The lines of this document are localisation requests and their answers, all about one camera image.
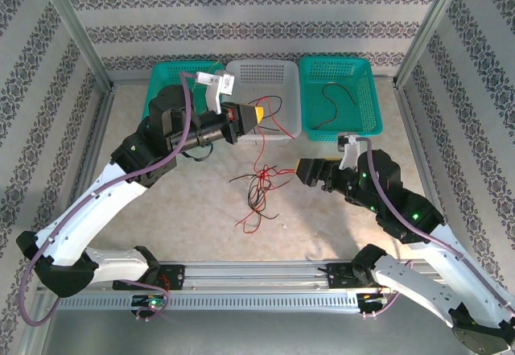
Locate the black thin cable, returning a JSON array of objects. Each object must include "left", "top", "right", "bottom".
[
  {"left": 247, "top": 175, "right": 269, "bottom": 213},
  {"left": 253, "top": 177, "right": 281, "bottom": 221},
  {"left": 228, "top": 164, "right": 278, "bottom": 185},
  {"left": 248, "top": 95, "right": 283, "bottom": 134}
]

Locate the black wire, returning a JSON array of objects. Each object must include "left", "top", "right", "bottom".
[{"left": 315, "top": 82, "right": 357, "bottom": 130}]

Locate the white plastic mesh basket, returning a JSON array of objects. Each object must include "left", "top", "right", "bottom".
[{"left": 220, "top": 59, "right": 302, "bottom": 146}]

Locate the teal plastic mesh basket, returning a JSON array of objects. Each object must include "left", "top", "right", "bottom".
[
  {"left": 141, "top": 60, "right": 225, "bottom": 125},
  {"left": 298, "top": 56, "right": 383, "bottom": 143}
]

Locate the small controller circuit board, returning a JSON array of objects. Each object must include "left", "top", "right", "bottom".
[
  {"left": 131, "top": 294, "right": 168, "bottom": 308},
  {"left": 356, "top": 292, "right": 389, "bottom": 304}
]

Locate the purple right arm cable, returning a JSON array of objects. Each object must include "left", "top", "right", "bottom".
[{"left": 356, "top": 137, "right": 515, "bottom": 319}]

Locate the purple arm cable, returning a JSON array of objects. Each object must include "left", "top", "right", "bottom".
[
  {"left": 356, "top": 137, "right": 515, "bottom": 319},
  {"left": 18, "top": 71, "right": 200, "bottom": 328}
]

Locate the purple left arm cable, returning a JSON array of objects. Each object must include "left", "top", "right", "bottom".
[{"left": 18, "top": 71, "right": 200, "bottom": 328}]

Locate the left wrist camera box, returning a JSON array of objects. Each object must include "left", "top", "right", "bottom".
[{"left": 196, "top": 69, "right": 237, "bottom": 115}]

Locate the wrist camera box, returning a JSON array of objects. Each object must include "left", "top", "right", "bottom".
[
  {"left": 196, "top": 69, "right": 237, "bottom": 115},
  {"left": 336, "top": 132, "right": 362, "bottom": 171}
]

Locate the black left wrist cable loop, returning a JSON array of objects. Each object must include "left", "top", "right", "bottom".
[{"left": 179, "top": 145, "right": 213, "bottom": 162}]

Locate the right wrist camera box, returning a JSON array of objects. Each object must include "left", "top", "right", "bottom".
[{"left": 336, "top": 132, "right": 362, "bottom": 171}]

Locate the aluminium table edge rail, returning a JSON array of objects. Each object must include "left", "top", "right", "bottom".
[
  {"left": 393, "top": 83, "right": 459, "bottom": 259},
  {"left": 64, "top": 87, "right": 117, "bottom": 235},
  {"left": 108, "top": 73, "right": 400, "bottom": 87}
]

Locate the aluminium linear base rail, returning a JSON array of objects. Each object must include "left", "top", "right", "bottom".
[{"left": 159, "top": 260, "right": 443, "bottom": 291}]

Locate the slotted grey cable duct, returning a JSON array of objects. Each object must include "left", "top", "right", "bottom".
[{"left": 58, "top": 290, "right": 361, "bottom": 312}]

